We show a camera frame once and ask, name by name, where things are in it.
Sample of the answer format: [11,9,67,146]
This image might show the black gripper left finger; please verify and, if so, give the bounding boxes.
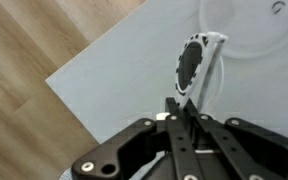
[71,97,199,180]

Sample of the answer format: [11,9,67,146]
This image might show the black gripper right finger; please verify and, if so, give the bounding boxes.
[185,98,288,180]

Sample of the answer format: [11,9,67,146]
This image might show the white tv cabinet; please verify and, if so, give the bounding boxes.
[45,0,288,180]

